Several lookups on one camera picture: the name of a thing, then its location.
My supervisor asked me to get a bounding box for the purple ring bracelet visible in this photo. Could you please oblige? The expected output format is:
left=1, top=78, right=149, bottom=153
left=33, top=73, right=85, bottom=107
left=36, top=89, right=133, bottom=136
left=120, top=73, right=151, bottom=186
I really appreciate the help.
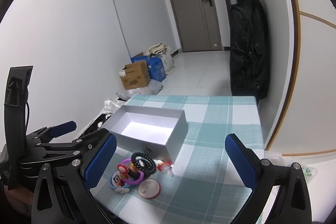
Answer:
left=117, top=157, right=145, bottom=186

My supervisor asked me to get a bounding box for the black spiral hair tie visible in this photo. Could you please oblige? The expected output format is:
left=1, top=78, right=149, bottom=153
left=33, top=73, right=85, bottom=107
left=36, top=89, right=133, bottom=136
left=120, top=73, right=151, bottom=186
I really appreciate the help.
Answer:
left=130, top=151, right=157, bottom=173

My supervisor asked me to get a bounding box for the left hand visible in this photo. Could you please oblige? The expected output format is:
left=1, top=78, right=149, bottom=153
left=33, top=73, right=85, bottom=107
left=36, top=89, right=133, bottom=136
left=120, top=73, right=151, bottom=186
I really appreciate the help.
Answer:
left=4, top=185, right=34, bottom=216

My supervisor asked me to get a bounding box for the white round pin badge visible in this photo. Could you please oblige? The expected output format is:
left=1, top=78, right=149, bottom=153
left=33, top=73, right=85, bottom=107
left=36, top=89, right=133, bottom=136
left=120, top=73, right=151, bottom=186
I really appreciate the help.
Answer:
left=138, top=178, right=161, bottom=199

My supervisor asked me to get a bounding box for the white open cardboard box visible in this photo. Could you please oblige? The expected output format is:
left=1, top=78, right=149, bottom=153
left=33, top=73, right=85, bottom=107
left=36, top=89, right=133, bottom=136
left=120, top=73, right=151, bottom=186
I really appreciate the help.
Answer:
left=102, top=105, right=188, bottom=163

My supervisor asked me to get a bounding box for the red white flower hair clip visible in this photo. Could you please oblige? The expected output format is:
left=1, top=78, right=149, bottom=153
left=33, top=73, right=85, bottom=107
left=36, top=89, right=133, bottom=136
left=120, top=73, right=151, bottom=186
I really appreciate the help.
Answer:
left=154, top=160, right=174, bottom=177

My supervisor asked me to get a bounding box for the white plastic bag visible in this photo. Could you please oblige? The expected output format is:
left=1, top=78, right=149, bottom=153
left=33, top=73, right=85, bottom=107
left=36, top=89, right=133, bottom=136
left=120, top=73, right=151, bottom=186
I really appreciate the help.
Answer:
left=116, top=79, right=163, bottom=101

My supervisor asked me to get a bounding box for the brown cardboard box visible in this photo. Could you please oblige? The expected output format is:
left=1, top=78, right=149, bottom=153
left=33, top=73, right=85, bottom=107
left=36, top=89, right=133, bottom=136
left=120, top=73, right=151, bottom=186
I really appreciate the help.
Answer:
left=118, top=61, right=150, bottom=90

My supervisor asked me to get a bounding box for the teal plaid tablecloth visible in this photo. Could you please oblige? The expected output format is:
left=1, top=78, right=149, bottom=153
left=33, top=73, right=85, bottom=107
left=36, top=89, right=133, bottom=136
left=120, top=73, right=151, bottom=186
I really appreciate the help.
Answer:
left=92, top=95, right=264, bottom=223

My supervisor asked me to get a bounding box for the blue cardboard box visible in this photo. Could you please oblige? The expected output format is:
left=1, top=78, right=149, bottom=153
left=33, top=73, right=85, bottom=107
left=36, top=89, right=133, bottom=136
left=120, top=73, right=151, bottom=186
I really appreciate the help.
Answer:
left=131, top=54, right=166, bottom=82

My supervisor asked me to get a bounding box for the black hanging garment bag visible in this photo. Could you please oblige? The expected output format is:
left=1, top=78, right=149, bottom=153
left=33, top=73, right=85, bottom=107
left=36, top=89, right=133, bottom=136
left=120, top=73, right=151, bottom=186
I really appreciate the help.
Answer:
left=230, top=0, right=270, bottom=101

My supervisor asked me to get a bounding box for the grey brown door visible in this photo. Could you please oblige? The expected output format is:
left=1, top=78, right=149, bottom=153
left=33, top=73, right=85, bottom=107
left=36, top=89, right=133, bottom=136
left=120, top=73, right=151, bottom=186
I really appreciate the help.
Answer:
left=170, top=0, right=222, bottom=52

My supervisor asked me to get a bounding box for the blue ring bracelet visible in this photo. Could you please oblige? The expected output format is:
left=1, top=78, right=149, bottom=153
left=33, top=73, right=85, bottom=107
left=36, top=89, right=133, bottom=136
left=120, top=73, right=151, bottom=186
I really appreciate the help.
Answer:
left=109, top=170, right=131, bottom=193

